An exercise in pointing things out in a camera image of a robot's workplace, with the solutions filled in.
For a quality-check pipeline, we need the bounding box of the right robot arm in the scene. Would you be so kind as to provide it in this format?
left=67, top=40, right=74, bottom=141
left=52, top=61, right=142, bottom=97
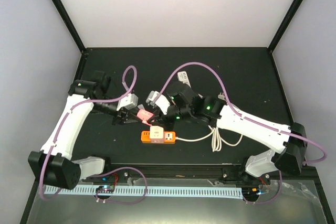
left=146, top=81, right=307, bottom=184

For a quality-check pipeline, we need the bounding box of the black left frame post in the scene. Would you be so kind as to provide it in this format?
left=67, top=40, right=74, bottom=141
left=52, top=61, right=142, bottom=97
left=51, top=0, right=86, bottom=53

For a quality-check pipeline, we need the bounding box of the black mounting rail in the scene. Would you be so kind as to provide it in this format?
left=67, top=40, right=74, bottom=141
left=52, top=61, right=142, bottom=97
left=78, top=163, right=318, bottom=183

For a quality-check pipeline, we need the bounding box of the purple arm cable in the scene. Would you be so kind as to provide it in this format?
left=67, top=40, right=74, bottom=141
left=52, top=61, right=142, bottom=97
left=38, top=66, right=138, bottom=200
left=159, top=61, right=328, bottom=164

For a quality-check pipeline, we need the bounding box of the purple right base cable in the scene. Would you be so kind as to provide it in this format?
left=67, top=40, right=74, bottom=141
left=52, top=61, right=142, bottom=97
left=243, top=168, right=284, bottom=206

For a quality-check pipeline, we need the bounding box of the left circuit board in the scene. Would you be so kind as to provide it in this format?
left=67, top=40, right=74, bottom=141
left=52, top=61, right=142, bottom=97
left=96, top=185, right=114, bottom=194

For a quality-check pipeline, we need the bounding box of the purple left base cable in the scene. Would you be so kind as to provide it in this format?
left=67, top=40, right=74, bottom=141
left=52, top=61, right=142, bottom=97
left=90, top=166, right=148, bottom=206

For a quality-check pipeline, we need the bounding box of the right circuit board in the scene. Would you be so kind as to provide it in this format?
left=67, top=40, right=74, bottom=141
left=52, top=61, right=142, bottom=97
left=241, top=187, right=265, bottom=197

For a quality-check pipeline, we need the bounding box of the white power strip cable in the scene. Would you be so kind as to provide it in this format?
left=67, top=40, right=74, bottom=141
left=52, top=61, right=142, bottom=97
left=174, top=125, right=244, bottom=153

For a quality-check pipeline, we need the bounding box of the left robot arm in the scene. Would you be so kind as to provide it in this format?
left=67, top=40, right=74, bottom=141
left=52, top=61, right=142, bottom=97
left=28, top=66, right=137, bottom=190

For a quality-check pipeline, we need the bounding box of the black right frame post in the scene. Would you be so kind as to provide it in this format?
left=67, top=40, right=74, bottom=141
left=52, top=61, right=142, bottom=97
left=267, top=0, right=303, bottom=54

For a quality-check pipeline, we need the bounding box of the pink plug adapter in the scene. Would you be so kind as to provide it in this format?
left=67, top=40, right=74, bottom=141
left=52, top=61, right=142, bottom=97
left=137, top=109, right=153, bottom=126

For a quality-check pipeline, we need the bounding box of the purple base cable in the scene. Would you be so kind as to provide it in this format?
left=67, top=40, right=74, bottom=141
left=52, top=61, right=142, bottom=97
left=243, top=168, right=284, bottom=206
left=90, top=166, right=148, bottom=206

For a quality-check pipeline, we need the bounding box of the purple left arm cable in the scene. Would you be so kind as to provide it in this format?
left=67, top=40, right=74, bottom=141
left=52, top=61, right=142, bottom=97
left=38, top=66, right=138, bottom=200

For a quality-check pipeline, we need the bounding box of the white power strip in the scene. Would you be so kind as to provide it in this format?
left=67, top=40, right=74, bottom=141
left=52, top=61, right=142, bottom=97
left=177, top=71, right=191, bottom=87

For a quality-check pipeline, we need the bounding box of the black frame post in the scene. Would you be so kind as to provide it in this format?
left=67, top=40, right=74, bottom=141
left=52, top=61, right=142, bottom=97
left=51, top=0, right=86, bottom=53
left=267, top=0, right=303, bottom=54

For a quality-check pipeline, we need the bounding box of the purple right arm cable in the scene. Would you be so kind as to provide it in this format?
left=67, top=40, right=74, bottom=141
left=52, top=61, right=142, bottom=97
left=159, top=61, right=328, bottom=164

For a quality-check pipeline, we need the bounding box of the circuit board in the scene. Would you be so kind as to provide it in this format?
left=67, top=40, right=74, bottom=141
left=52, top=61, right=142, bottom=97
left=96, top=185, right=114, bottom=194
left=241, top=187, right=265, bottom=197

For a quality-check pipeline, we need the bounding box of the white cube socket adapter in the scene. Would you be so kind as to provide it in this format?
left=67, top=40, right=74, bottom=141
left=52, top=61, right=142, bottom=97
left=149, top=126, right=164, bottom=144

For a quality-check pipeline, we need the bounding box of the orange power strip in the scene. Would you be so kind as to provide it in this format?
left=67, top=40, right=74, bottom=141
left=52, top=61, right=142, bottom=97
left=141, top=131, right=176, bottom=144

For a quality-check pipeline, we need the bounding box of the light blue slotted cable duct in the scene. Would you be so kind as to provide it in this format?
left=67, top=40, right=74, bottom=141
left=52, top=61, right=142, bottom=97
left=59, top=185, right=243, bottom=199

